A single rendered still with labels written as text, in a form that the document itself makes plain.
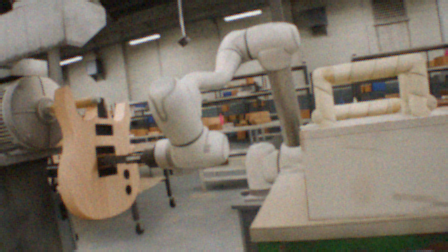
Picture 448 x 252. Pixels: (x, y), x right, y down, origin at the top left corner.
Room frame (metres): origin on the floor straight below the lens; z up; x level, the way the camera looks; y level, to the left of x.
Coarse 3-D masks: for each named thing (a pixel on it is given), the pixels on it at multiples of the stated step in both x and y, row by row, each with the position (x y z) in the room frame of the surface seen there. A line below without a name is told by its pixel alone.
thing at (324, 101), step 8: (312, 80) 0.55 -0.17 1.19; (320, 80) 0.54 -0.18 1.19; (320, 88) 0.54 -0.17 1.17; (328, 88) 0.54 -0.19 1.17; (320, 96) 0.54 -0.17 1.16; (328, 96) 0.53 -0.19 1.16; (320, 104) 0.54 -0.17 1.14; (328, 104) 0.53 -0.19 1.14; (320, 112) 0.54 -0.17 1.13; (328, 112) 0.53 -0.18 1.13; (328, 120) 0.53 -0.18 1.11
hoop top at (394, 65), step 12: (372, 60) 0.51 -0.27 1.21; (384, 60) 0.50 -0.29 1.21; (396, 60) 0.49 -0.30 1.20; (408, 60) 0.48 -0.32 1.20; (420, 60) 0.48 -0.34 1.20; (324, 72) 0.53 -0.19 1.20; (336, 72) 0.53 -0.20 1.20; (348, 72) 0.52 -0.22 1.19; (360, 72) 0.51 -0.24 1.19; (372, 72) 0.51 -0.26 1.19; (384, 72) 0.50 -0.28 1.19; (396, 72) 0.50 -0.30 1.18
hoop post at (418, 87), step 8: (416, 64) 0.48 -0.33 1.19; (424, 64) 0.48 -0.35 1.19; (408, 72) 0.49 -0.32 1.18; (416, 72) 0.48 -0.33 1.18; (424, 72) 0.48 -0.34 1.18; (408, 80) 0.50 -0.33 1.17; (416, 80) 0.48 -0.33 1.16; (424, 80) 0.48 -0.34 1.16; (416, 88) 0.48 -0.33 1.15; (424, 88) 0.48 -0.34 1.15; (416, 96) 0.48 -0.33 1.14; (424, 96) 0.48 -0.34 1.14; (416, 104) 0.48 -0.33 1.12; (424, 104) 0.48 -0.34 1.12; (416, 112) 0.48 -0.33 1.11; (424, 112) 0.48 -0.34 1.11
